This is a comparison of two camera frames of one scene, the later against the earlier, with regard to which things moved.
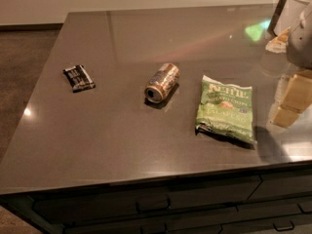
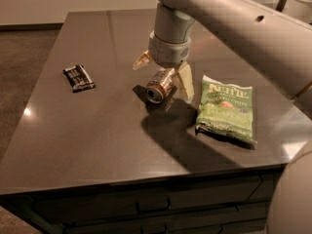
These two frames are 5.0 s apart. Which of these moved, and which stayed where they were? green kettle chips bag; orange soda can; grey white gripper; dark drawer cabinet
Moved: grey white gripper
Stayed: dark drawer cabinet; green kettle chips bag; orange soda can
